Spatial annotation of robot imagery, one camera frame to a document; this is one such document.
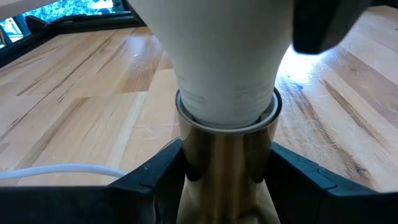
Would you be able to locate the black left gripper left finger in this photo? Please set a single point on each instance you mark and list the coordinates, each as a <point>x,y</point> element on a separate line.
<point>168,186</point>

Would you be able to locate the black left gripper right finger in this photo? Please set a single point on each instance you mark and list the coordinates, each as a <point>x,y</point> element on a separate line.
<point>295,186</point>

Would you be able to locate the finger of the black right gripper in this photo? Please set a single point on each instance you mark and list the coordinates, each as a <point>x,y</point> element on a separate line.
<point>323,25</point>

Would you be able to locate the brushed metal lamp socket base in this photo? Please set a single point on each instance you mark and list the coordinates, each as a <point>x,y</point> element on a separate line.
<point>227,161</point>

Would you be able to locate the white lightbulb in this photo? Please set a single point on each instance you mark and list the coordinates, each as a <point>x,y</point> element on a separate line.
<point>224,62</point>

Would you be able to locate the black table edge rail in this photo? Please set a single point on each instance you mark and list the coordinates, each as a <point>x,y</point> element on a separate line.
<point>77,26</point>

